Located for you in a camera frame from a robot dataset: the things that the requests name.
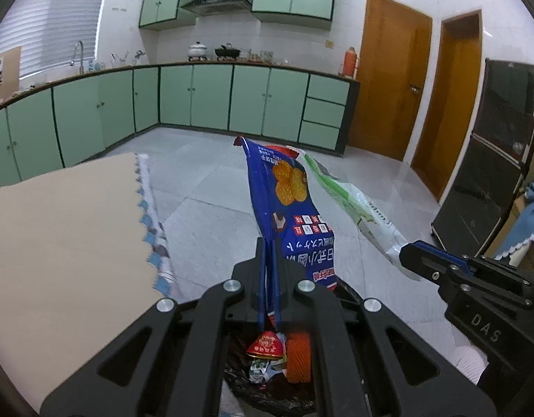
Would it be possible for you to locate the red snack packet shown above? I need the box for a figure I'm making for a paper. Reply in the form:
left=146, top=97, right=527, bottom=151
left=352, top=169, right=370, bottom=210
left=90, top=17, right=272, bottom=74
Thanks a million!
left=245, top=331, right=287, bottom=361

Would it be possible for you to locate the red thermos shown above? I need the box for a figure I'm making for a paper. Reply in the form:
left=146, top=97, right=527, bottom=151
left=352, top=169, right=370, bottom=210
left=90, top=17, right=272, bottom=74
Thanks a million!
left=340, top=46, right=358, bottom=78

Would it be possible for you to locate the chrome faucet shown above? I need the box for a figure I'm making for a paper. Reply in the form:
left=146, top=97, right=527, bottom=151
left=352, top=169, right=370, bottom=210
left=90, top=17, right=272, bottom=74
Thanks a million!
left=71, top=40, right=86, bottom=74

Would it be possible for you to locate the wooden door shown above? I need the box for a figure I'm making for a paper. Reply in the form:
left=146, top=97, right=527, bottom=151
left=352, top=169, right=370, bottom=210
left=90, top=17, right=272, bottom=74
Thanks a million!
left=411, top=9, right=483, bottom=203
left=349, top=0, right=433, bottom=162

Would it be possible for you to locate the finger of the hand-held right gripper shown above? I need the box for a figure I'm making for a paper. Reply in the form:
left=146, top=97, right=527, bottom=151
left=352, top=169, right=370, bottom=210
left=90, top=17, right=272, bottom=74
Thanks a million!
left=398, top=242, right=457, bottom=286
left=417, top=242, right=470, bottom=268

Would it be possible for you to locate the cardboard box with water purifier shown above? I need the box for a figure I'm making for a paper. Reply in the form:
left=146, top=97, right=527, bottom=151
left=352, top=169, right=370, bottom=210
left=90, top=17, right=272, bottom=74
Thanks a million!
left=0, top=46, right=22, bottom=105

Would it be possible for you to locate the white window blind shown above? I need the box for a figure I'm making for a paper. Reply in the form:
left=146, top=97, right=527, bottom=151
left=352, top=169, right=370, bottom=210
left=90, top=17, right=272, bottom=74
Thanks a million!
left=0, top=0, right=114, bottom=72

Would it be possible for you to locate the pale pink ribbed clothing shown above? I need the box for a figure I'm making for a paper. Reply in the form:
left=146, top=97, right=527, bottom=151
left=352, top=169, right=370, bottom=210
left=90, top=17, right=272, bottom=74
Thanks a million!
left=451, top=346, right=489, bottom=385

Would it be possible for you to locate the black refrigerator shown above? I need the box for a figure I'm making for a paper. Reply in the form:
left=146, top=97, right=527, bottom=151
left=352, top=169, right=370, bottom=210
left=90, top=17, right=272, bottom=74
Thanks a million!
left=431, top=58, right=534, bottom=261

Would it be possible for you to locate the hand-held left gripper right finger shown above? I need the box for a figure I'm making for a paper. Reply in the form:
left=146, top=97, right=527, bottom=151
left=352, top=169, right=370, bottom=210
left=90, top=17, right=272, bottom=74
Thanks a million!
left=269, top=240, right=498, bottom=417

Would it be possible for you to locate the row of glass jars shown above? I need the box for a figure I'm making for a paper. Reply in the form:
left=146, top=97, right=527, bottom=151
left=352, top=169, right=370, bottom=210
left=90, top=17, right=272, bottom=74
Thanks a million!
left=241, top=49, right=289, bottom=64

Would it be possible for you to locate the black-lined trash bin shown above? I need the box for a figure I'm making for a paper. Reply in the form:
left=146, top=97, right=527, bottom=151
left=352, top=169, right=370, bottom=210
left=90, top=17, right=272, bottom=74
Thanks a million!
left=224, top=278, right=367, bottom=417

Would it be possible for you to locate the blue lace-trimmed cloth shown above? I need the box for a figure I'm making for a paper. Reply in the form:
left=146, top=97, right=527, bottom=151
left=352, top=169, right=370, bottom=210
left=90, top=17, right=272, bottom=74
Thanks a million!
left=493, top=178, right=534, bottom=261

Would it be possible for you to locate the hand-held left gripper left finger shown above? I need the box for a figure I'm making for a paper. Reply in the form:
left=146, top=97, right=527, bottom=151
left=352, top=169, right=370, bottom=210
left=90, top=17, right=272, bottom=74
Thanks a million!
left=40, top=237, right=268, bottom=417

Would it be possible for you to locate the orange foam fruit net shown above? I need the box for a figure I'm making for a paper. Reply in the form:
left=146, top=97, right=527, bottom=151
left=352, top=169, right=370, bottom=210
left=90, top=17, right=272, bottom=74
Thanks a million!
left=285, top=332, right=313, bottom=385

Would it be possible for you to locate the black range hood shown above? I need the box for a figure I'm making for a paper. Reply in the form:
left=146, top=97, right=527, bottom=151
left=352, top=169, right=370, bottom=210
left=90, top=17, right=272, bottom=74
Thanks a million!
left=179, top=0, right=253, bottom=17

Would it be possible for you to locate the round table beige cloth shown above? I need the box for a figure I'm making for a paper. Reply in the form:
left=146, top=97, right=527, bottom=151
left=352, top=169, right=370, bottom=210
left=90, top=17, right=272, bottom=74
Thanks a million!
left=0, top=152, right=181, bottom=413

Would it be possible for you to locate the green base cabinet run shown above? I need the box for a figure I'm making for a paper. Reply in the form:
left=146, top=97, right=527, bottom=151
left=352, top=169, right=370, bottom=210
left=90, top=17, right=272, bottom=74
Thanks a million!
left=158, top=63, right=361, bottom=157
left=0, top=64, right=161, bottom=196

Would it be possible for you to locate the green white milk carton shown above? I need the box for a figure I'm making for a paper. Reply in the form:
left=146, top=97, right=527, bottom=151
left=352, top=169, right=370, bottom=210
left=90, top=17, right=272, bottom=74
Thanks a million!
left=249, top=356, right=287, bottom=385

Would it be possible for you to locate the green white plastic bag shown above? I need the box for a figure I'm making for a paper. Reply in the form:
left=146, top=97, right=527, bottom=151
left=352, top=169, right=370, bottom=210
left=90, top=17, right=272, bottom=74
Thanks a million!
left=302, top=152, right=410, bottom=276

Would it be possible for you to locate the blue biscuit snack bag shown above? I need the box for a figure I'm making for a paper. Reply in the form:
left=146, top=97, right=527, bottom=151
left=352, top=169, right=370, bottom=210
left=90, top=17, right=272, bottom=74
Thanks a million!
left=233, top=136, right=339, bottom=293

